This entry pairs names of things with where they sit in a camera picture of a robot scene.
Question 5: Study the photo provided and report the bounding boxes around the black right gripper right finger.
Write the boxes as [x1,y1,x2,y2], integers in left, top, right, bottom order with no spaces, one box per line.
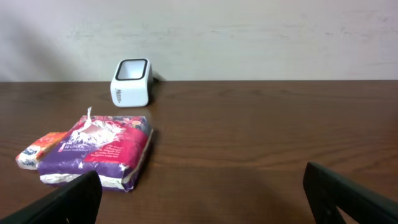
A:
[303,162,397,223]

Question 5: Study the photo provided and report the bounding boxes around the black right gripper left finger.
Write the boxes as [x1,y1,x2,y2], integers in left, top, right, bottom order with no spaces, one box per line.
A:
[1,170,103,224]

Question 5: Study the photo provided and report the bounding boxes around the small orange tissue packet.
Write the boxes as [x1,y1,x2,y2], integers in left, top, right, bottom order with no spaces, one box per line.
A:
[16,132,67,170]

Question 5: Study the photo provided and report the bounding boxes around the purple red tissue pack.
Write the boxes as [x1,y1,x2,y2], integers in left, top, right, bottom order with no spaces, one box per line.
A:
[37,113,153,192]

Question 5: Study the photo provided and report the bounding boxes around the white barcode scanner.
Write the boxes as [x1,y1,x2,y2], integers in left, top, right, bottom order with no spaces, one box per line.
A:
[110,58,154,108]

